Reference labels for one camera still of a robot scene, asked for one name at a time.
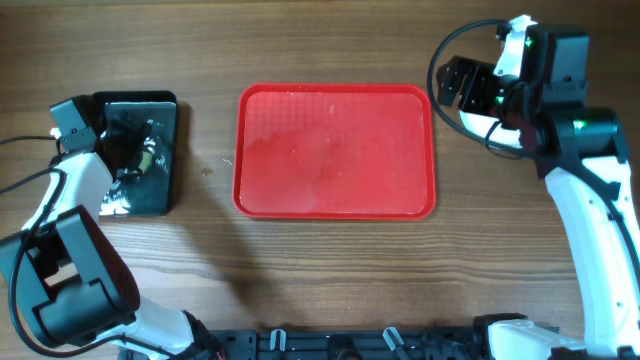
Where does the yellow green sponge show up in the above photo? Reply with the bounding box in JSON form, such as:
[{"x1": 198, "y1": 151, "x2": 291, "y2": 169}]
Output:
[{"x1": 137, "y1": 151, "x2": 154, "y2": 174}]

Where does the white plate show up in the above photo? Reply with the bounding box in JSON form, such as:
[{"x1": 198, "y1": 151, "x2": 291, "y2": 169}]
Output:
[{"x1": 459, "y1": 111, "x2": 521, "y2": 149}]

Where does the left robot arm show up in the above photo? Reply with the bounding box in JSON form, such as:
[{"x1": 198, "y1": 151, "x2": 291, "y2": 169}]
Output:
[{"x1": 1, "y1": 116, "x2": 225, "y2": 359}]

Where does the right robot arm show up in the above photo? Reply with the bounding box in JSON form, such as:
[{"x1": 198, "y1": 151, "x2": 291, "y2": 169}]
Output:
[{"x1": 427, "y1": 55, "x2": 639, "y2": 359}]

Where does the black water tray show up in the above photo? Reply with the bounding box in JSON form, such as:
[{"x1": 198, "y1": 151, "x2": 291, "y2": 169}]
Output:
[{"x1": 95, "y1": 90, "x2": 179, "y2": 217}]

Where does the red plastic tray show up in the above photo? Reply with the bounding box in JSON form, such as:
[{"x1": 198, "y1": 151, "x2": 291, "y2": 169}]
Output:
[{"x1": 232, "y1": 83, "x2": 437, "y2": 221}]

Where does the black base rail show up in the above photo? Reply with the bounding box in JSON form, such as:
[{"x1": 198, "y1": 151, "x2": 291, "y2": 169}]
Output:
[{"x1": 212, "y1": 326, "x2": 494, "y2": 360}]

